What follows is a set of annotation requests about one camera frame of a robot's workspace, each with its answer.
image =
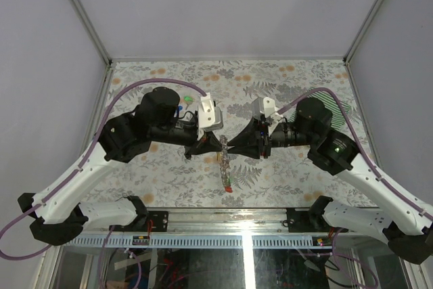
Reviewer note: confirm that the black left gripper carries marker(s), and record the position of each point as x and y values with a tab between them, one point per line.
210	143

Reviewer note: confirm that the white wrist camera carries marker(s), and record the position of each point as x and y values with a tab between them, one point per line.
265	110
210	117

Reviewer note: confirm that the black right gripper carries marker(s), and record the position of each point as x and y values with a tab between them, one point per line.
254	140

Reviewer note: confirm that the green striped cloth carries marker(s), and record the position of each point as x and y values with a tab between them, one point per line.
338	120

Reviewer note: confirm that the floral table mat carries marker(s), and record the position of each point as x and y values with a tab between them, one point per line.
163	177

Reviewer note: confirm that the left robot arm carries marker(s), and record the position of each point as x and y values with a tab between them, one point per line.
63	215

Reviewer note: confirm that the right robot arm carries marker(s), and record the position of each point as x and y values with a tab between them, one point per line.
403	223

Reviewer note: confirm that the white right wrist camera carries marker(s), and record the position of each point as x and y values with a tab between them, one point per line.
265	110

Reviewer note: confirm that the aluminium front rail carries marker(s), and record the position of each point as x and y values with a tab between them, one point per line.
218	228

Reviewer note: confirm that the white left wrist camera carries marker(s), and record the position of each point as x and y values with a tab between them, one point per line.
210	117

